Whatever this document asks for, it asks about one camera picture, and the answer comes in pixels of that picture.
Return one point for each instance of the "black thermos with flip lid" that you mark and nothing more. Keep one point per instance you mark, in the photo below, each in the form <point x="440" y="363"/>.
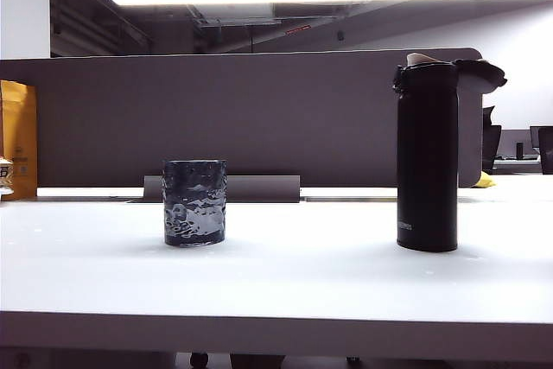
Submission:
<point x="427" y="157"/>

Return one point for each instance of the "dark textured glass cup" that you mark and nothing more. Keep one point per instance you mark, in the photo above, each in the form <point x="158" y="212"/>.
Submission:
<point x="194" y="200"/>

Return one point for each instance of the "grey desk divider panel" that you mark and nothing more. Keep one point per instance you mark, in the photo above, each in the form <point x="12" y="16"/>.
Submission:
<point x="259" y="114"/>

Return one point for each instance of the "red ceiling sign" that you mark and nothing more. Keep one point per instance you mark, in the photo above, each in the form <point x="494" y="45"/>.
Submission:
<point x="299" y="29"/>

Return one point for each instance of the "yellow soft object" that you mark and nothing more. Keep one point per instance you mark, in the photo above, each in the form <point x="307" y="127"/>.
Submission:
<point x="485" y="180"/>

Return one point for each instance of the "black caster under table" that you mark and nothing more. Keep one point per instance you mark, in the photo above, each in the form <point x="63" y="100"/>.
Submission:
<point x="199" y="360"/>

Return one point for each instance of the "black office chair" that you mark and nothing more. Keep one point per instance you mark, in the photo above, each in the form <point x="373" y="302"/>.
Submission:
<point x="491" y="145"/>

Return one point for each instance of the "small black background bottle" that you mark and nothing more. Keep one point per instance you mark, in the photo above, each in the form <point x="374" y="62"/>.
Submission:
<point x="519" y="150"/>

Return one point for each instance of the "yellow paper bag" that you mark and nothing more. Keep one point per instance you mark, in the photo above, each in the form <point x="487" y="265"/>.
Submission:
<point x="21" y="127"/>

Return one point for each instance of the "black computer monitor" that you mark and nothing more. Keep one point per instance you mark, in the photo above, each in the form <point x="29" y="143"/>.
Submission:
<point x="545" y="143"/>

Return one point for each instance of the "small white printed container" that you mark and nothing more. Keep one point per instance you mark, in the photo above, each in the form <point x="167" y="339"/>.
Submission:
<point x="4" y="178"/>

